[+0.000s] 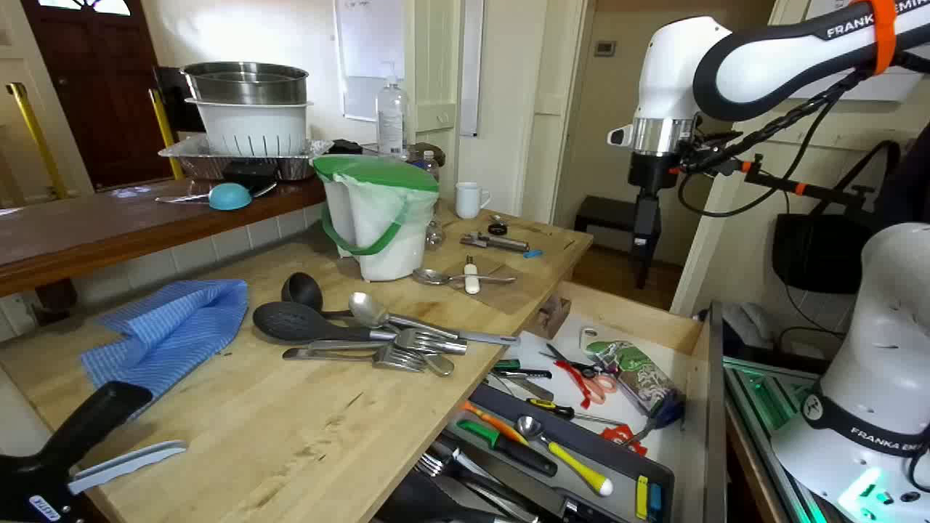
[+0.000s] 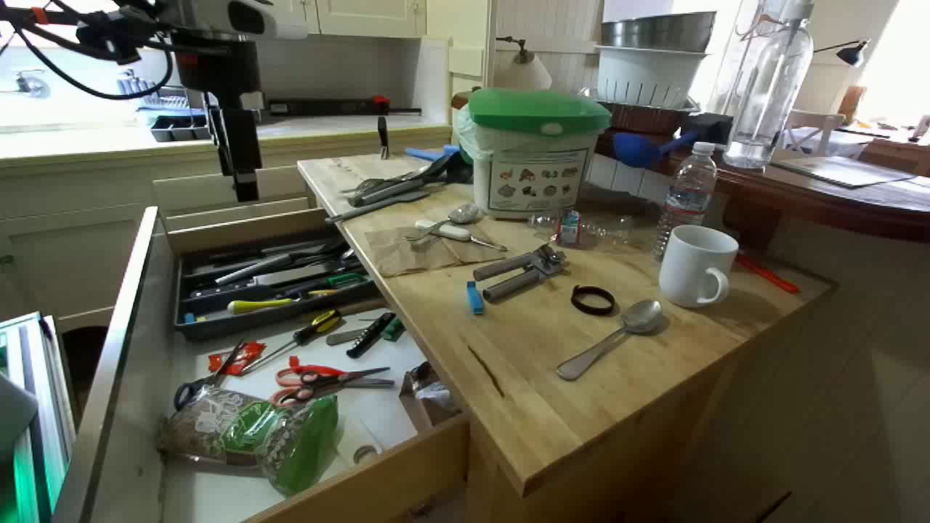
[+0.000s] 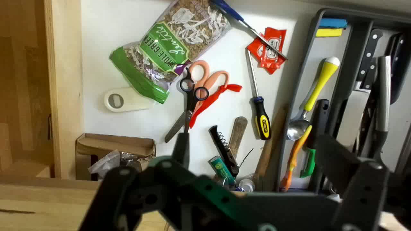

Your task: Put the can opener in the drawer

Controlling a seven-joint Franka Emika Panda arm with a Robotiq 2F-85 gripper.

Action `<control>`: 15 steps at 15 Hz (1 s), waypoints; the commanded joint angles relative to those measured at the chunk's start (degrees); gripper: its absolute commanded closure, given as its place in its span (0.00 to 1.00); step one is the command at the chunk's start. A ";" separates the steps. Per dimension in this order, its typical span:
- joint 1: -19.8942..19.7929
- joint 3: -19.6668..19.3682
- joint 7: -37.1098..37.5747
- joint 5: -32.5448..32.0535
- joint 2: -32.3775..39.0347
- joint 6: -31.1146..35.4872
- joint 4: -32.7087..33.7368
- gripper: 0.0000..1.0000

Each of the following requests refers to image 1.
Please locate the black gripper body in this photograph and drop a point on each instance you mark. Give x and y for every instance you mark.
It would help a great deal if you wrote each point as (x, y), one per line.
(647, 218)

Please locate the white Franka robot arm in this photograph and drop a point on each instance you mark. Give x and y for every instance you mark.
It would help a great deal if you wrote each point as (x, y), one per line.
(679, 67)

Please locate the wooden drawer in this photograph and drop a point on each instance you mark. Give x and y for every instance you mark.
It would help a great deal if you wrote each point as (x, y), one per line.
(628, 322)

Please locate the black box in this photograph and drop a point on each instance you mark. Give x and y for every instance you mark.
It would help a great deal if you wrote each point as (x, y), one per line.
(601, 213)

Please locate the green plastic packet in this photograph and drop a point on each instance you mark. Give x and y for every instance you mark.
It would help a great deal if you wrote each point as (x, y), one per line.
(626, 361)

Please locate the small blue clip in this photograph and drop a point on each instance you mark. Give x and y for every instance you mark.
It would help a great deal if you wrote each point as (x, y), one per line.
(534, 253)

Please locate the red scissors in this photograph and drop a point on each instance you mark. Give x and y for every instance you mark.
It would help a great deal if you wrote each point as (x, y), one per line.
(583, 380)

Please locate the black rod with orange clips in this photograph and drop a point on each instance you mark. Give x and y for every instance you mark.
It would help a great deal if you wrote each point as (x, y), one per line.
(775, 180)

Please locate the yellow black screwdriver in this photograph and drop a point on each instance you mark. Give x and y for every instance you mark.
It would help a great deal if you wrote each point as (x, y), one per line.
(553, 411)

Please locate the black bag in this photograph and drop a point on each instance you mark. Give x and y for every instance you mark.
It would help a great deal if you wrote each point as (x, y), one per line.
(825, 250)

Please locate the orange small scissors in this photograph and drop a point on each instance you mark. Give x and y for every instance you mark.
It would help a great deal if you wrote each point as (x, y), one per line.
(621, 437)

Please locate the white mug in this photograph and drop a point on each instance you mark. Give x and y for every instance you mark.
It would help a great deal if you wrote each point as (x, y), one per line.
(470, 202)

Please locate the black cutlery tray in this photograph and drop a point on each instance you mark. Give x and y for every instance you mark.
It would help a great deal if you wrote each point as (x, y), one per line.
(621, 460)

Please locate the short silver spoon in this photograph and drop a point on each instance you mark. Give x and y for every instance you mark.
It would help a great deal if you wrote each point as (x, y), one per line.
(428, 277)

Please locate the silver cutlery piece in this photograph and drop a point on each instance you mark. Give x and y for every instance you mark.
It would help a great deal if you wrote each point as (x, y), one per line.
(426, 340)
(339, 353)

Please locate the white bucket with green lid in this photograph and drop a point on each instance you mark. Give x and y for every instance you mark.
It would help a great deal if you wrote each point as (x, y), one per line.
(387, 222)

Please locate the large glass bottle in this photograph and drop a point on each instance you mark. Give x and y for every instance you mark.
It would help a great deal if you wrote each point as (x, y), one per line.
(393, 120)

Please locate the long silver spoon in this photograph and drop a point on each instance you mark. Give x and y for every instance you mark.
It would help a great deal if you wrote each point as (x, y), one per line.
(364, 309)

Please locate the small black ladle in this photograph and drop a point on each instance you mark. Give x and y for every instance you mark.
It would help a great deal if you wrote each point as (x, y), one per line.
(303, 287)

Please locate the white colander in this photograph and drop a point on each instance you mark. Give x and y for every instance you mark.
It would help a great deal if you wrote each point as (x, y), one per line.
(251, 132)

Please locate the metal pot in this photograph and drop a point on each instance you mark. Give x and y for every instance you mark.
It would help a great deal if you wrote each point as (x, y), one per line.
(249, 84)

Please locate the grey dish tray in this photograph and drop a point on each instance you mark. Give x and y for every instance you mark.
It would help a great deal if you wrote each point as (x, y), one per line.
(185, 149)

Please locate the blue cloth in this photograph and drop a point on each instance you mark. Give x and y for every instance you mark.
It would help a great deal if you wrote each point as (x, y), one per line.
(175, 322)

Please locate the yellow stick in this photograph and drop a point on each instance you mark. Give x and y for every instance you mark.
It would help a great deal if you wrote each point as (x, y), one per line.
(162, 120)

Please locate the dark wooden counter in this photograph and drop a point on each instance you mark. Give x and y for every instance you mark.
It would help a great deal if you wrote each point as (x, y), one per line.
(97, 228)

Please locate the dark wooden door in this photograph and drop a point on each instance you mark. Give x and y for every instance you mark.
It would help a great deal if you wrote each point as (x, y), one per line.
(97, 96)

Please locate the green aluminium frame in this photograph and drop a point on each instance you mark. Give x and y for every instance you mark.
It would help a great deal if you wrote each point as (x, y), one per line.
(766, 395)

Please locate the white wall poster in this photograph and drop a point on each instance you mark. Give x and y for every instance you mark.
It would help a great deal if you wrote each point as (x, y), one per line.
(374, 46)

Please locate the black camera stand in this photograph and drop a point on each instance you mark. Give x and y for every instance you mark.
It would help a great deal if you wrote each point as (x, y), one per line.
(89, 422)

